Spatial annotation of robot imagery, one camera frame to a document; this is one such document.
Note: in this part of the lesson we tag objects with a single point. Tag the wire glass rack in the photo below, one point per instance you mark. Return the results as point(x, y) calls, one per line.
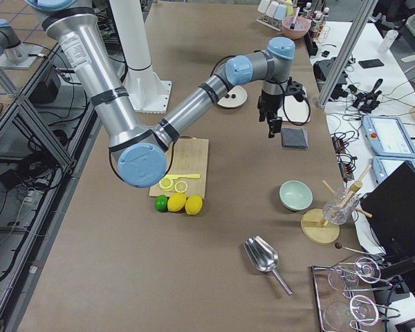
point(344, 295)

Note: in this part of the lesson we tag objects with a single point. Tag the white cup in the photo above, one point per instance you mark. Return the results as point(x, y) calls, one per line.
point(263, 6)

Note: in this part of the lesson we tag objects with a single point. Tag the bamboo cutting board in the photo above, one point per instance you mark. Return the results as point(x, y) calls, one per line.
point(190, 157)

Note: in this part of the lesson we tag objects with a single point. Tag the metal muddler stick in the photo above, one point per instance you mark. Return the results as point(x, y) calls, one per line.
point(294, 18)

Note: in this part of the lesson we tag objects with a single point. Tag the pink cup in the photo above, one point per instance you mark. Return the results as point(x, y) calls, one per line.
point(272, 9)

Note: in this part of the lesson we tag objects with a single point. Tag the green lime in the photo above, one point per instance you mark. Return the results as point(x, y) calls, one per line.
point(160, 203)

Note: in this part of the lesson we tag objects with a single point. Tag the pink bowl with ice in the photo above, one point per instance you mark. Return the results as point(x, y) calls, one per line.
point(302, 26)

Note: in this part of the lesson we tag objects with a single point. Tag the blue cup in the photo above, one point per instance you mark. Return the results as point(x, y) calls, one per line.
point(280, 12)

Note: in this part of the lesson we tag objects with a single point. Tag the cream rectangular tray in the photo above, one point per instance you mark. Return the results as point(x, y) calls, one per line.
point(296, 107)

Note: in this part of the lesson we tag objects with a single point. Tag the cream round plate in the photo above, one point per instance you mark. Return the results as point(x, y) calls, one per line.
point(236, 97)

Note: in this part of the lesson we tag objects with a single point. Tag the lemon slice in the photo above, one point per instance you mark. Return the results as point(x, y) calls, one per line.
point(180, 187)
point(166, 184)

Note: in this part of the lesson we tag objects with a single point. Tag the metal scoop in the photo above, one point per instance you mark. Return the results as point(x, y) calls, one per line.
point(265, 259)

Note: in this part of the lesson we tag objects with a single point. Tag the black smartphone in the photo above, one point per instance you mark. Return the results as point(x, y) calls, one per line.
point(371, 63)

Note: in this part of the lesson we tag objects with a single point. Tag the mint green bowl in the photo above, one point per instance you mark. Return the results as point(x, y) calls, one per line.
point(295, 195)

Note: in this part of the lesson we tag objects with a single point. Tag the yellow cup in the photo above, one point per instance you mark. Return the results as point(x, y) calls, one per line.
point(289, 7)

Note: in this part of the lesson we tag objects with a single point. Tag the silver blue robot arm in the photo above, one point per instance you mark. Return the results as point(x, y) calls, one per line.
point(139, 146)

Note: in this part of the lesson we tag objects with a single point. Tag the yellow lemon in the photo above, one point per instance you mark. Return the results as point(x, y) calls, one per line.
point(176, 202)
point(194, 204)

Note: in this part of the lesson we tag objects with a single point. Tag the wooden cup tree stand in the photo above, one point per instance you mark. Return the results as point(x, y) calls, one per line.
point(320, 231)

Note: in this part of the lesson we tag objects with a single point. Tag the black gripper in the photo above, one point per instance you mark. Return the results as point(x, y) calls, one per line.
point(267, 103)

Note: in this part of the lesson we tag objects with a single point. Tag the white cup rack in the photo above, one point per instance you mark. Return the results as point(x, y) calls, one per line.
point(270, 22)

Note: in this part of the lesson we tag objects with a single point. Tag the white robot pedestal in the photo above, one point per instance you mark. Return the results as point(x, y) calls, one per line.
point(147, 92)

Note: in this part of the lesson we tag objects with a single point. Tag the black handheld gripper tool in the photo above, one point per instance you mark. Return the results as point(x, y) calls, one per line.
point(366, 102)

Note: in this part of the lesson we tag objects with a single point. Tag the grey folded cloth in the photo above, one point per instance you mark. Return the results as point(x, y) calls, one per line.
point(294, 138)

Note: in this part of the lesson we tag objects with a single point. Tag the aluminium frame post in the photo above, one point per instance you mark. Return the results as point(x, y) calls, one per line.
point(346, 49)

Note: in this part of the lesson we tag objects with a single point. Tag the blue teach pendant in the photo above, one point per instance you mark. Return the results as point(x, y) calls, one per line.
point(384, 166)
point(388, 137)

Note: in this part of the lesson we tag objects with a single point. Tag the black monitor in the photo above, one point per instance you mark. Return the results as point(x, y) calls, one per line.
point(392, 205)

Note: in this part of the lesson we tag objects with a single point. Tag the glass cup on stand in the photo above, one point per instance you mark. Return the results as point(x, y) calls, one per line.
point(340, 206)

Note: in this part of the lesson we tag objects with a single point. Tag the yellow plastic knife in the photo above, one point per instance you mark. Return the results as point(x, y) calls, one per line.
point(178, 176)

